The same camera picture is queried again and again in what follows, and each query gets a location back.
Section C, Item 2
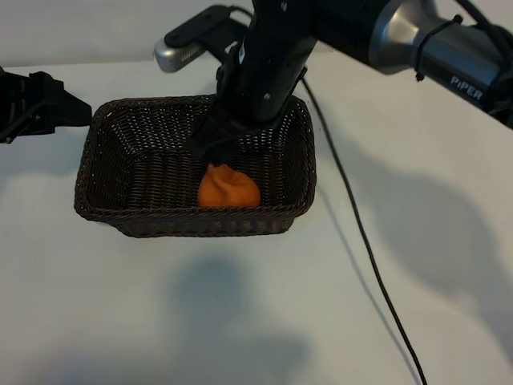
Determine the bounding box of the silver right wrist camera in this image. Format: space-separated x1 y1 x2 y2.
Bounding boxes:
154 3 252 74

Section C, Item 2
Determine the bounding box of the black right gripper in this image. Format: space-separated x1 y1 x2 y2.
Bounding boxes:
188 35 314 166

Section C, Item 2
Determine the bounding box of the dark brown wicker basket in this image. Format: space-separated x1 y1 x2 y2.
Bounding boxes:
73 95 317 238

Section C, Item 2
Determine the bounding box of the black zip tie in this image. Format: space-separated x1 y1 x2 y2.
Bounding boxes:
414 14 466 83

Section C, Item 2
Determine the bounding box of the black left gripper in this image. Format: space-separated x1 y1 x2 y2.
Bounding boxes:
0 66 91 144

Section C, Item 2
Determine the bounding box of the long black cable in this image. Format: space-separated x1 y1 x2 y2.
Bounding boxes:
299 75 429 385

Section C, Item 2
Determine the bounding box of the orange plush fruit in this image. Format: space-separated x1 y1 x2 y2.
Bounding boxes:
197 162 261 209

